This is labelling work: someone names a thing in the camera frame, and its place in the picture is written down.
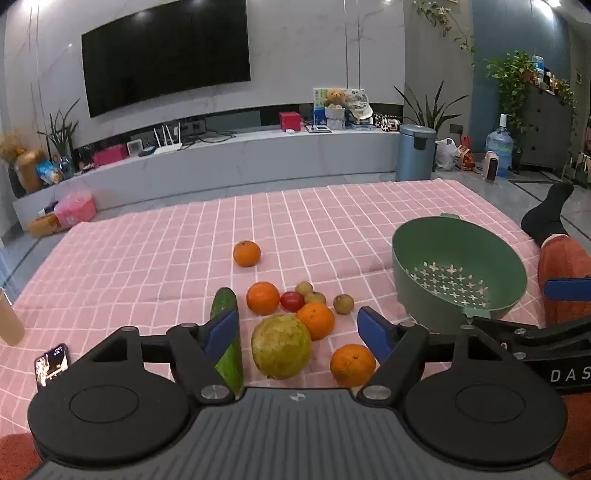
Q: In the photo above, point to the potted pothos plant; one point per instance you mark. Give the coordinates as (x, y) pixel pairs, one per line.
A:
(512, 83)

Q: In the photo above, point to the blue snack bag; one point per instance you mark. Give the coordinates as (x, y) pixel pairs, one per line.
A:
(48, 171)

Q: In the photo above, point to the orange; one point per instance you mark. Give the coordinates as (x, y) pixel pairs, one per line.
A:
(263, 298)
(316, 321)
(247, 254)
(353, 364)

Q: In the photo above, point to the person's left leg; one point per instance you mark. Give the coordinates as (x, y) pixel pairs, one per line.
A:
(16, 457)

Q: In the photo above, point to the grey cabinet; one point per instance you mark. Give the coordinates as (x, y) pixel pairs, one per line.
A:
(547, 124)

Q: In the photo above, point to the green cucumber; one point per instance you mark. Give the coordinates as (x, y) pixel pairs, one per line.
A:
(224, 299)

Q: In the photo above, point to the small white display clock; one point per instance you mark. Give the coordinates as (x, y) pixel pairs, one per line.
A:
(135, 148)

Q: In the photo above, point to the hanging vine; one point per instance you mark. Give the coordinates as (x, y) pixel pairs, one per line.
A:
(455, 32)

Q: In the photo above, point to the marble television console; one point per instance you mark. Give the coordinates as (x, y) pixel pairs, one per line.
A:
(258, 157)

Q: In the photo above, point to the pink storage box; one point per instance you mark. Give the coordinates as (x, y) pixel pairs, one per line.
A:
(75, 211)

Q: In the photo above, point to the blue-grey trash can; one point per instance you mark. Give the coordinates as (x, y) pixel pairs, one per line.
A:
(415, 154)

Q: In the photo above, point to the red box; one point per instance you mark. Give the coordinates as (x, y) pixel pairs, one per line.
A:
(290, 121)

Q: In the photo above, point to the orange box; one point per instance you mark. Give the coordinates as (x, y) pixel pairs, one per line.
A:
(42, 227)

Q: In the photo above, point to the spiky potted plant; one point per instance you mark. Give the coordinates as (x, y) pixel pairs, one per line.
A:
(62, 138)

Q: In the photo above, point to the tall leafy floor plant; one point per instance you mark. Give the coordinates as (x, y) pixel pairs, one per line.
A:
(427, 113)

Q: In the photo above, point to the white plastic bag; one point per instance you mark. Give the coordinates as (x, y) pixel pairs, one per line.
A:
(447, 154)

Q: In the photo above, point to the red gift bag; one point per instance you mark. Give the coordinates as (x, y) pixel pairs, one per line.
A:
(468, 157)

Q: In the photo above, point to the person's right leg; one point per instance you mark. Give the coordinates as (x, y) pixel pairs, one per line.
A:
(563, 258)

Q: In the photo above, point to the white router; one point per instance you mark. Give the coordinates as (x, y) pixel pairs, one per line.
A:
(167, 147)

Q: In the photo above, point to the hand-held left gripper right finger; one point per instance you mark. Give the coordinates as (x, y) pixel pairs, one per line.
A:
(373, 332)

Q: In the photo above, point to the yellow-green guava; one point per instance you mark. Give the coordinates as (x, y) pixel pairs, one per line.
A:
(280, 346)

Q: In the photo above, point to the teddy bear bouquet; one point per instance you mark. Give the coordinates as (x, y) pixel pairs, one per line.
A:
(334, 110)

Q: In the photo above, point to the black and white figurines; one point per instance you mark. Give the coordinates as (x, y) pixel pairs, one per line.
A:
(387, 122)

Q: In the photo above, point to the person's leg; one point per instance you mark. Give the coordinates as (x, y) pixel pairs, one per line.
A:
(563, 258)
(16, 457)

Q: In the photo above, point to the red tomato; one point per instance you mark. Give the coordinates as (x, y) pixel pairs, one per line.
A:
(292, 301)

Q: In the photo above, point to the white cap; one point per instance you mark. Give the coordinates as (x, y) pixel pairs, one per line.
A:
(360, 113)

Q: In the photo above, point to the blue water jug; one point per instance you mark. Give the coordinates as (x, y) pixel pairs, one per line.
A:
(501, 145)

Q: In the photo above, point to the pink checked blanket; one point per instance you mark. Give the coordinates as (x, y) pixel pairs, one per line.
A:
(152, 258)

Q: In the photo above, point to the smartphone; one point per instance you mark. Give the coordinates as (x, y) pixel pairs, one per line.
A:
(51, 364)

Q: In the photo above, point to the black sock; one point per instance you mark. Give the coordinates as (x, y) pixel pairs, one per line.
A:
(547, 207)

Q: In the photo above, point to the wall television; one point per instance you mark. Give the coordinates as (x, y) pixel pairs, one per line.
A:
(166, 55)

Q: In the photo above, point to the green colander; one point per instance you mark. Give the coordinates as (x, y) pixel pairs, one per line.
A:
(443, 249)

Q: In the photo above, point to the small brown longan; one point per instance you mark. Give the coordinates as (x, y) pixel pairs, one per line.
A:
(315, 298)
(304, 288)
(344, 303)

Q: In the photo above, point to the small white heater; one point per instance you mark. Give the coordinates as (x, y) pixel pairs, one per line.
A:
(490, 166)

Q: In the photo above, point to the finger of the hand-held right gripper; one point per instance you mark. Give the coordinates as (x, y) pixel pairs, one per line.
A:
(503, 328)
(568, 288)

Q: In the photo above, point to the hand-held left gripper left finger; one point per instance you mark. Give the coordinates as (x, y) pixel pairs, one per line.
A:
(222, 330)

